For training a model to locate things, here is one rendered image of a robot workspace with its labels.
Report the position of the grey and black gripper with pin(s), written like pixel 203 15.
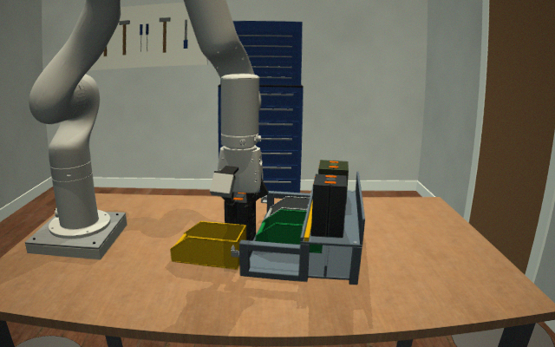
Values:
pixel 248 177

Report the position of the yellow bin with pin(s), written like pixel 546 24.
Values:
pixel 205 244

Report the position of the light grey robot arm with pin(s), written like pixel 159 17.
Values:
pixel 63 93

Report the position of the grey metal shelf rack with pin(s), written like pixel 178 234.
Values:
pixel 281 261

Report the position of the olive green case with orange latches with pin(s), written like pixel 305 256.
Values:
pixel 334 167

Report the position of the yellow flat bar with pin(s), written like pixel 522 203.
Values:
pixel 308 227

